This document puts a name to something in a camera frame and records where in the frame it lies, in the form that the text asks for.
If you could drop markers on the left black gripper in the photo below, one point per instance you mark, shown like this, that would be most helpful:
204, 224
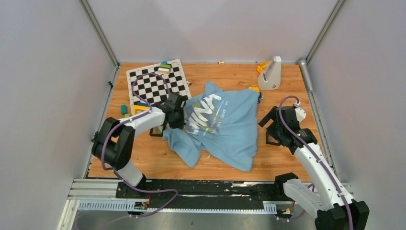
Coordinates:
181, 123

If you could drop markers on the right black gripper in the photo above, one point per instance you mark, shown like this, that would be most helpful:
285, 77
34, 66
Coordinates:
271, 115

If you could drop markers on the black square frame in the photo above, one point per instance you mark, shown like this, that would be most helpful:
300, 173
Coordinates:
157, 131
270, 140

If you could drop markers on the light blue printed t-shirt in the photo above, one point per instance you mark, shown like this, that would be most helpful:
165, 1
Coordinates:
223, 123

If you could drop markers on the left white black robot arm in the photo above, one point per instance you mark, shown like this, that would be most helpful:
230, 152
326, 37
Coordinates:
113, 143

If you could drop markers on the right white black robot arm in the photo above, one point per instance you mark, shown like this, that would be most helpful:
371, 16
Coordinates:
331, 206

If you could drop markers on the colourful toy block train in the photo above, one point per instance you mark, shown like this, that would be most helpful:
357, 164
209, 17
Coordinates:
257, 89

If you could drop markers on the white wedge stand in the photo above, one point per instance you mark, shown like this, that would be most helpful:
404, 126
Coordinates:
270, 78

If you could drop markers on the blue toy block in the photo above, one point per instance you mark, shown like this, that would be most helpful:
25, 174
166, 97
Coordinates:
142, 104

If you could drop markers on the yellow triangle toy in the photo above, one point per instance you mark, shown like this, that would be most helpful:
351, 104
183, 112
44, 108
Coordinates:
139, 108

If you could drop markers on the black white checkerboard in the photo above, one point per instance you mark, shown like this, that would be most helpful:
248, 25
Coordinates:
141, 82

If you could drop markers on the orange plastic piece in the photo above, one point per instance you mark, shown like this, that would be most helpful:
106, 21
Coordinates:
262, 66

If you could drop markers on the stacked toy blocks on checkerboard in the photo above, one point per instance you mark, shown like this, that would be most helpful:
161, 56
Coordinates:
164, 68

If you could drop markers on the teal toy block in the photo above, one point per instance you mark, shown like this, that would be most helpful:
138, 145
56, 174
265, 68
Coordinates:
123, 109

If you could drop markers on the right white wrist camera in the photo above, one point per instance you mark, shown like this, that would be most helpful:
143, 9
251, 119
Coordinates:
299, 111

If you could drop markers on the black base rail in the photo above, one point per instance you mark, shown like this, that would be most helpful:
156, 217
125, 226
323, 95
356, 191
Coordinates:
200, 195

